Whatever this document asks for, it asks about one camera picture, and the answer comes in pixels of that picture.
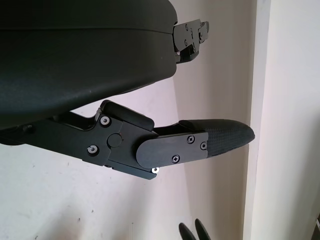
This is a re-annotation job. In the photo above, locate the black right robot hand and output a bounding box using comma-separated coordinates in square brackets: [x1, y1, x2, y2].
[178, 218, 212, 240]

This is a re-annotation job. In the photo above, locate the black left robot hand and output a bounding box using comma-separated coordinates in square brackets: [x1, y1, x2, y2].
[0, 0, 255, 181]

